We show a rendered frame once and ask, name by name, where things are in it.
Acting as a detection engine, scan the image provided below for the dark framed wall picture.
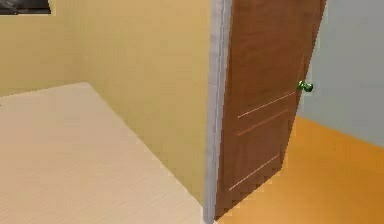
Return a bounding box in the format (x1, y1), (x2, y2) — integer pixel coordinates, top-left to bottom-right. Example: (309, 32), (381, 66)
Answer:
(0, 0), (52, 16)

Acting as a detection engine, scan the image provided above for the brown wooden room door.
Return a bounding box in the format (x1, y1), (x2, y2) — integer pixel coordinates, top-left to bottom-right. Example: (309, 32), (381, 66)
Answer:
(214, 0), (328, 221)

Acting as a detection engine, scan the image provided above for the green round door knob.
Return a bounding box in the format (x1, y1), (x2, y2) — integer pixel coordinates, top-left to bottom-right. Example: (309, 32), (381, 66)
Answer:
(296, 80), (314, 94)

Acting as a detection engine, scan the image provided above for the grey door frame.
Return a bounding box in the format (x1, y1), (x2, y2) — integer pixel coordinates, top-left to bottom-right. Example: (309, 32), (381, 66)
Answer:
(202, 0), (233, 224)

